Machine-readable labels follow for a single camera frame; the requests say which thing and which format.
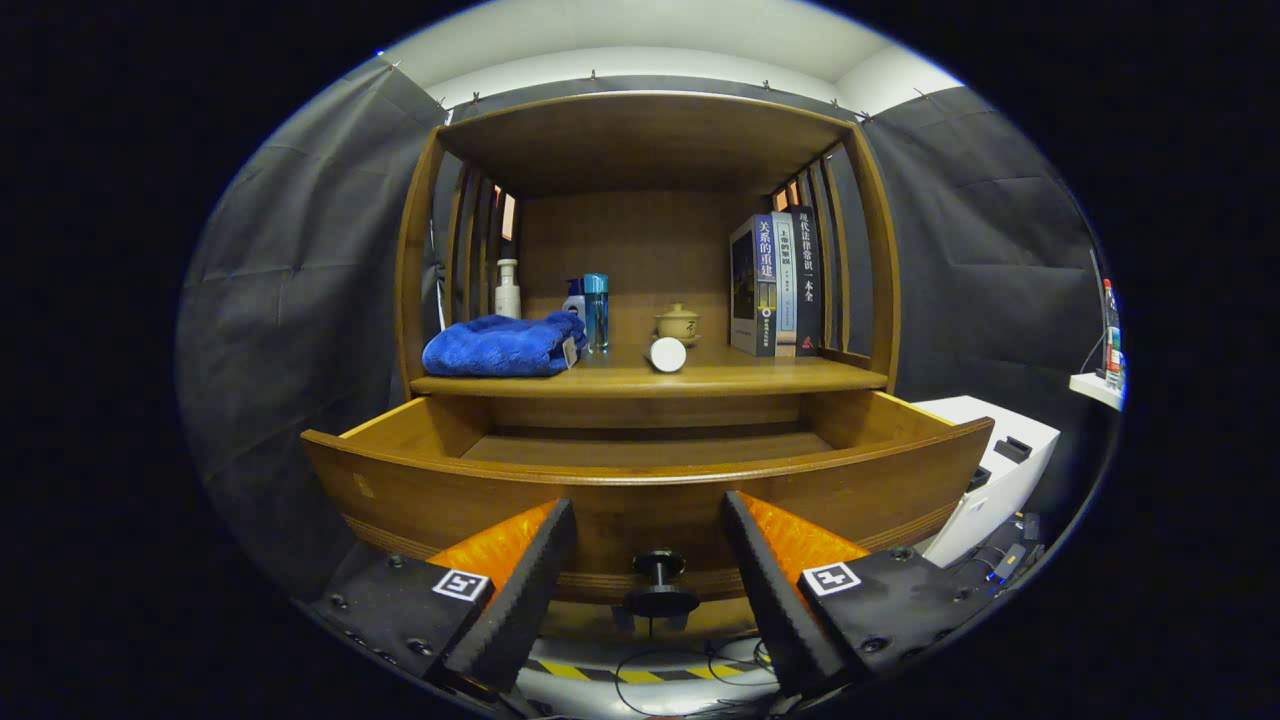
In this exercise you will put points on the red cap bottle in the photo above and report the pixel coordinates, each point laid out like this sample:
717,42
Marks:
1112,340

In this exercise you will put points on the wooden countertop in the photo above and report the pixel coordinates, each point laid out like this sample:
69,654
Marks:
740,375

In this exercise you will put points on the yellow black floor tape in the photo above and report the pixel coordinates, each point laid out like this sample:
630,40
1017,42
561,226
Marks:
640,675

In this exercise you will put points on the clear blue bottle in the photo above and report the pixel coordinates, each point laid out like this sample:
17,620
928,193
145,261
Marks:
597,315

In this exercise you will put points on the black backdrop cloth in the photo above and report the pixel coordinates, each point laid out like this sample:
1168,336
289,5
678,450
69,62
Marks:
290,300

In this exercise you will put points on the light grey spine book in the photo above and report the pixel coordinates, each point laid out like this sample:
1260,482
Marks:
786,290

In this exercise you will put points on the wooden drawer with black knob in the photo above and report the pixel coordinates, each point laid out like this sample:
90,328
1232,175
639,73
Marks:
650,500

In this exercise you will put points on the beige saucer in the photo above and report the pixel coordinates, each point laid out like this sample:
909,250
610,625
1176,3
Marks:
690,341

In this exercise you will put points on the blue spine book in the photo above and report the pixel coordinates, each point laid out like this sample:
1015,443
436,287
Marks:
765,280

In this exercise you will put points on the wooden cabinet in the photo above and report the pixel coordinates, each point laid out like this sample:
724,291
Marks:
640,140

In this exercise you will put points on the white squeeze tube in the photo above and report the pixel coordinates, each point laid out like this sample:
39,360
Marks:
667,355

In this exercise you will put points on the white shelf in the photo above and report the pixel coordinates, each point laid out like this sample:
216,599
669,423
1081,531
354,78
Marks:
1095,388

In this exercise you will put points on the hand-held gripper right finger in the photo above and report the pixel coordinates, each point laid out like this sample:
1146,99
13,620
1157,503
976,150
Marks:
780,610

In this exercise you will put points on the small white blue bottle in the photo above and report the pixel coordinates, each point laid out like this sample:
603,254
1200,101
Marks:
574,300

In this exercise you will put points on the beige lidded teacup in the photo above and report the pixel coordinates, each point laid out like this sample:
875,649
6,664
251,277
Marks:
678,322

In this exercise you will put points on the black spine book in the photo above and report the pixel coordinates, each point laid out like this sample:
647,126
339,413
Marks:
808,280

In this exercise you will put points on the wooden cabinet door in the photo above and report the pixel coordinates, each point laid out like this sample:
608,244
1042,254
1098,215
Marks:
720,620
590,620

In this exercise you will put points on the blue folded towel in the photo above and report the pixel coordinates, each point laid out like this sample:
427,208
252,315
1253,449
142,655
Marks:
490,348

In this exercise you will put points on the white pump bottle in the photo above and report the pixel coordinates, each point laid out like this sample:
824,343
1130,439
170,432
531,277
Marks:
508,298

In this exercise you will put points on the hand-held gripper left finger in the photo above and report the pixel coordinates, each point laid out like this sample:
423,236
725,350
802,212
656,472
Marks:
520,610

